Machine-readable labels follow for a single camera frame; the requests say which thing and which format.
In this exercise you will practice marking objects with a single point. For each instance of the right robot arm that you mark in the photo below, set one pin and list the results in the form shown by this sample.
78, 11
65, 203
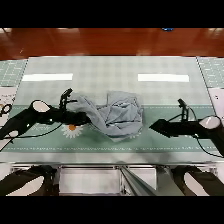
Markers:
208, 131

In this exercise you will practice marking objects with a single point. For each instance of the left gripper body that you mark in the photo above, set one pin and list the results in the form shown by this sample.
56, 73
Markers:
77, 118

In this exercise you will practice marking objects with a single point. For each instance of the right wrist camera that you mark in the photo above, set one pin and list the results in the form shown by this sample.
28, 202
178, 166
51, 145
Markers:
182, 105

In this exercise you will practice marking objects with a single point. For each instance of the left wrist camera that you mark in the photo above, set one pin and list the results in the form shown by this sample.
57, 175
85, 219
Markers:
64, 96

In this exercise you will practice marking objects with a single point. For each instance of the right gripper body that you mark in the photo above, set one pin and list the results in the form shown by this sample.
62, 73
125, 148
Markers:
170, 128

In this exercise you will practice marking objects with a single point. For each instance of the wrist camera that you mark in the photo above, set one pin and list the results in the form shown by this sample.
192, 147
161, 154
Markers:
64, 96
182, 105

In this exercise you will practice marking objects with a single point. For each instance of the grey shirt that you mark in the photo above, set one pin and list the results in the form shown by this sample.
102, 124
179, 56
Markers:
116, 115

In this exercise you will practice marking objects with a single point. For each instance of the silver frame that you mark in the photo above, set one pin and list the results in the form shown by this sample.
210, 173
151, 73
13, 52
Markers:
100, 180

